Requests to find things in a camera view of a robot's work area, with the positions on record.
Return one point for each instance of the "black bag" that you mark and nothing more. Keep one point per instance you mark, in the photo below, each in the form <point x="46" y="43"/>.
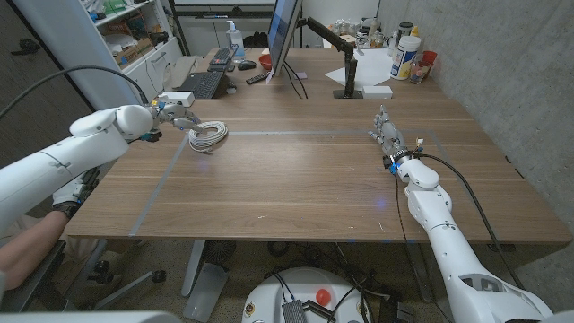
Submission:
<point x="256" y="40"/>

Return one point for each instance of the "red emergency stop button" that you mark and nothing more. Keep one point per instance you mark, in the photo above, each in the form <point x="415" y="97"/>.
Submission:
<point x="323" y="297"/>

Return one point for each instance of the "white wipes canister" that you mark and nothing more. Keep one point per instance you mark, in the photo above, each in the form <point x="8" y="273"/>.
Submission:
<point x="405" y="58"/>

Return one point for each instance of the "black lid steel tumbler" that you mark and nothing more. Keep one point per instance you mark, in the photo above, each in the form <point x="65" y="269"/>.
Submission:
<point x="403" y="29"/>

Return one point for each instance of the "white shelf cabinet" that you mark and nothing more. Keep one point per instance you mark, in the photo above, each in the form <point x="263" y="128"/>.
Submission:
<point x="80" y="36"/>

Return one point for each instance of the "clear hand sanitizer bottle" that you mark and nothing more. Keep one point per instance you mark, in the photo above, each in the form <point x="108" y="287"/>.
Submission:
<point x="235" y="42"/>

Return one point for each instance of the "black remote control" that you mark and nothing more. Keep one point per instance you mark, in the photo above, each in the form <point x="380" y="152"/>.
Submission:
<point x="257" y="78"/>

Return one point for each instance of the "small clear plastic bottle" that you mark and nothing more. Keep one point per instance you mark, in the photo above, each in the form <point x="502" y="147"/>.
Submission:
<point x="417" y="72"/>

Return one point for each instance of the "black round fan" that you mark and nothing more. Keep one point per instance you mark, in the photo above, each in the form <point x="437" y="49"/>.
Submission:
<point x="219" y="251"/>

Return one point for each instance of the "small grey adapter block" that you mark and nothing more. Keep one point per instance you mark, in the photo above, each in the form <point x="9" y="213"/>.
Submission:
<point x="231" y="89"/>

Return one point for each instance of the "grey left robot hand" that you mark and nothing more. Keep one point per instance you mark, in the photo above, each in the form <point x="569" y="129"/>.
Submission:
<point x="177" y="116"/>

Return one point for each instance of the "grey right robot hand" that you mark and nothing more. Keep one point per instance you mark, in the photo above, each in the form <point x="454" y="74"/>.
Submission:
<point x="392" y="137"/>

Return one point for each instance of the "small white box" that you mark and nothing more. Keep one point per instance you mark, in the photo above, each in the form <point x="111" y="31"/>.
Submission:
<point x="376" y="92"/>

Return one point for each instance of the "red bowl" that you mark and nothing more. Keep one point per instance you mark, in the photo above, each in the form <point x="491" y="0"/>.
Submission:
<point x="265" y="62"/>

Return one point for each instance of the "white paper sheet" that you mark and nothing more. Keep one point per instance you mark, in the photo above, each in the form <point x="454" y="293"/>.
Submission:
<point x="372" y="67"/>

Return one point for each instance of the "pink sticky note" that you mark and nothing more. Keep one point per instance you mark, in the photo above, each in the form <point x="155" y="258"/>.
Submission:
<point x="300" y="75"/>

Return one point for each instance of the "grey table leg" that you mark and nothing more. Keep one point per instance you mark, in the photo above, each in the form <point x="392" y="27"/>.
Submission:
<point x="206" y="287"/>

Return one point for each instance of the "black computer mouse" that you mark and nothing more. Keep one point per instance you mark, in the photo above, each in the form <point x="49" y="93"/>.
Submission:
<point x="246" y="65"/>

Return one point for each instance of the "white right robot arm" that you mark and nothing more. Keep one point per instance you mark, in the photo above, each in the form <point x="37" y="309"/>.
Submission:
<point x="453" y="255"/>

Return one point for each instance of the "large black keyboard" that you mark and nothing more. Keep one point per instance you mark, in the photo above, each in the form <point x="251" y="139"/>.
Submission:
<point x="204" y="84"/>

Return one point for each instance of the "brown cardboard box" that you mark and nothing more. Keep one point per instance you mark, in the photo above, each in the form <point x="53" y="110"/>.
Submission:
<point x="132" y="51"/>

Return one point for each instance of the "black computer monitor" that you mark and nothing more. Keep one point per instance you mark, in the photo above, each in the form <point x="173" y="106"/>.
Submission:
<point x="282" y="31"/>

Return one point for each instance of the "red plastic cup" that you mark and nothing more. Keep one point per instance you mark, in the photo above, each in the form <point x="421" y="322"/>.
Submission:
<point x="429" y="57"/>

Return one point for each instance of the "white paper tag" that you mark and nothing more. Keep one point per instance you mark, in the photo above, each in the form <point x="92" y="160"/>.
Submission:
<point x="269" y="77"/>

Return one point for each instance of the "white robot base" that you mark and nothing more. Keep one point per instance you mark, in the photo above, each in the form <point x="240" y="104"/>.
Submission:
<point x="305" y="287"/>

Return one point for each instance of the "person's grey gloved hand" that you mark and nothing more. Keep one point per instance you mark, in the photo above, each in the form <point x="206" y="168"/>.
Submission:
<point x="67" y="197"/>

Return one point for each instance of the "whiteboard on black stand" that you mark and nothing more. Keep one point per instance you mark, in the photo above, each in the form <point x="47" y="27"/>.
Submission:
<point x="224" y="2"/>

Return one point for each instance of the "white power strip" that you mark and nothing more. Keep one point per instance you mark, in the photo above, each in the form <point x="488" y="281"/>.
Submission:
<point x="179" y="96"/>

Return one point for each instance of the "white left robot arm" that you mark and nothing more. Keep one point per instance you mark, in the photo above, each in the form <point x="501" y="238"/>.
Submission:
<point x="67" y="157"/>

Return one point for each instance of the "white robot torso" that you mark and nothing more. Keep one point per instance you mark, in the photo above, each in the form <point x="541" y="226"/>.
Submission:
<point x="89" y="317"/>

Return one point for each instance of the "small black keyboard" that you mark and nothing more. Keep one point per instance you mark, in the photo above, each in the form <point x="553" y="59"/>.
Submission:
<point x="220" y="57"/>

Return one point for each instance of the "grey perforated metal box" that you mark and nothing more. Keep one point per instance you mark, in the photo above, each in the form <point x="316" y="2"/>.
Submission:
<point x="293" y="311"/>

